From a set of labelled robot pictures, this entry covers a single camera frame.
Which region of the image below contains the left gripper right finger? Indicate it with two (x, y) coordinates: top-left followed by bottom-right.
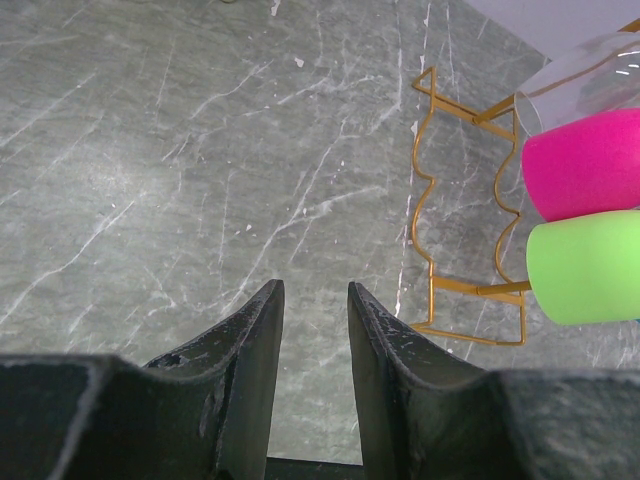
(347, 282), (639, 479)

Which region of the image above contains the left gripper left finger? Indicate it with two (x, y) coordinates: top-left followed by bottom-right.
(1, 280), (284, 479)

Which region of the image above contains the green plastic wine glass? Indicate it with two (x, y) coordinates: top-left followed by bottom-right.
(526, 210), (639, 326)

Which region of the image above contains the pink plastic wine glass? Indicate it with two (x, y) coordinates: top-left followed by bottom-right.
(521, 108), (639, 222)

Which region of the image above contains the clear wine glass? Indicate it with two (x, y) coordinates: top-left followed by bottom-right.
(514, 32), (639, 136)

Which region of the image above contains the gold wire wine glass rack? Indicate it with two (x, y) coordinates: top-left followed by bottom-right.
(409, 17), (640, 347)

